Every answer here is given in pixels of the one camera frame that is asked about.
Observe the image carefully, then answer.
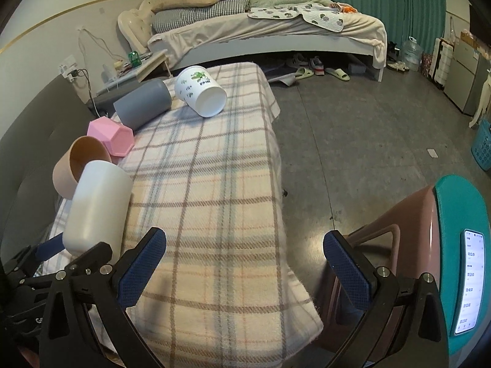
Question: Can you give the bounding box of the smartphone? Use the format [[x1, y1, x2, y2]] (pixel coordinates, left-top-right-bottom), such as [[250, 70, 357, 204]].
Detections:
[[454, 229, 485, 335]]

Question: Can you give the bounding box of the white nightstand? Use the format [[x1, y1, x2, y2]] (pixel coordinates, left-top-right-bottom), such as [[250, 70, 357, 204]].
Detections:
[[96, 49, 168, 96]]

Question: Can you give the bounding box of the pink stool teal seat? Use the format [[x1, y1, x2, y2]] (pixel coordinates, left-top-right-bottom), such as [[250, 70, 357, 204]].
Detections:
[[316, 175, 490, 367]]

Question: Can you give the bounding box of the light grey plastic cup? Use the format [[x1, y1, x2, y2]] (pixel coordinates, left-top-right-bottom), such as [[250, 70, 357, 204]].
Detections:
[[62, 160, 133, 263]]

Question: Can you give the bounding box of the plaid blanket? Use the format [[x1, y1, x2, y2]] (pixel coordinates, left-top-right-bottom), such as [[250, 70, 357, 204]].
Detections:
[[37, 61, 326, 368]]

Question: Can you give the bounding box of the grey mini fridge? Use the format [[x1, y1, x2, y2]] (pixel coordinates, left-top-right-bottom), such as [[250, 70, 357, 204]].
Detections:
[[443, 42, 490, 116]]

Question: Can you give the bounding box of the bed with beige sheet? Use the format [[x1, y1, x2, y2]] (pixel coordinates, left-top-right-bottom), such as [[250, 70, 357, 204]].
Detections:
[[116, 0, 388, 83]]

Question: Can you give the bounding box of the white suitcase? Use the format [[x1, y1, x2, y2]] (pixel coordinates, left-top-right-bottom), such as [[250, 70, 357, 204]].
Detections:
[[428, 37, 454, 89]]

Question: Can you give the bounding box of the green soda can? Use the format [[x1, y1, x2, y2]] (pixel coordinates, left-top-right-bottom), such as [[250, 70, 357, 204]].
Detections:
[[128, 51, 141, 67]]

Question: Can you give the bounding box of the patterned baby mat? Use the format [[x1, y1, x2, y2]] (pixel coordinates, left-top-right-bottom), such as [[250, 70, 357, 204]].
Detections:
[[248, 3, 345, 33]]

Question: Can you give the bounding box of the dark grey cup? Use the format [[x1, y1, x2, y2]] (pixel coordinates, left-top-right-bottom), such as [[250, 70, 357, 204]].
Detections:
[[113, 79, 172, 131]]

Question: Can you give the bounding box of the water jug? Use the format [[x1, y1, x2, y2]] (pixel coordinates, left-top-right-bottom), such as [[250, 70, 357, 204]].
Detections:
[[400, 36, 423, 71]]

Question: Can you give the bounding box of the green slipper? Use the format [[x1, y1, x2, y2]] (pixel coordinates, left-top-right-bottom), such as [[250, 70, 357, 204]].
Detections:
[[325, 67, 350, 82]]

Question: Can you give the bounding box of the pink faceted cup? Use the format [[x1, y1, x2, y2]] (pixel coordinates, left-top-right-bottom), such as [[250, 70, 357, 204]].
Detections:
[[87, 117, 135, 157]]

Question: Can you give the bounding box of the white cactus print cup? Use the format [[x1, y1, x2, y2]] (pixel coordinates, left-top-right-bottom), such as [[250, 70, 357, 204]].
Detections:
[[174, 66, 227, 118]]

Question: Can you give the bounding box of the checkered pillow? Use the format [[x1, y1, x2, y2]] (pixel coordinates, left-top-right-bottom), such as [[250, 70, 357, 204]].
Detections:
[[152, 0, 250, 33]]

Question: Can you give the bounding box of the beige pillow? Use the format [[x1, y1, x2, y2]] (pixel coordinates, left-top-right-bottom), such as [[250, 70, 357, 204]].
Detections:
[[150, 0, 220, 13]]

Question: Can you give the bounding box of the brown paper cup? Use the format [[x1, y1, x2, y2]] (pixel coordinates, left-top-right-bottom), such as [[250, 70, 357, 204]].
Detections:
[[52, 136, 111, 199]]

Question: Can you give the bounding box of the blue laundry basket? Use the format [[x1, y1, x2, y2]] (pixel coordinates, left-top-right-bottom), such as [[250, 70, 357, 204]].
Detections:
[[471, 119, 491, 171]]

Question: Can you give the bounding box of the wall power outlet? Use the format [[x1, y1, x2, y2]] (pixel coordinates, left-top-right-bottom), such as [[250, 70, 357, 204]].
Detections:
[[58, 55, 77, 82]]

